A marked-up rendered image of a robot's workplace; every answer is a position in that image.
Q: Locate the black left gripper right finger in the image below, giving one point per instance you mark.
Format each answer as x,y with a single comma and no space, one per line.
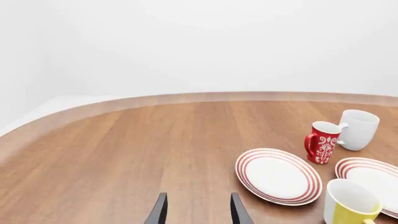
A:
239,212

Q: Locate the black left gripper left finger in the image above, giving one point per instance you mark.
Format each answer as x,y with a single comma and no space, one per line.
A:
158,211

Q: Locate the white plate with red rings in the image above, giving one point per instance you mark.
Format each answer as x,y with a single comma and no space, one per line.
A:
276,177
373,179

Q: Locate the yellow and white mug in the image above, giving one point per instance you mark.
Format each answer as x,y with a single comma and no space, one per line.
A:
345,205

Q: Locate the red mug with white pattern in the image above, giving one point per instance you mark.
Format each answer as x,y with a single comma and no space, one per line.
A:
323,144

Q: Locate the plain white mug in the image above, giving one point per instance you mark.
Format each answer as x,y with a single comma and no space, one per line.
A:
357,133

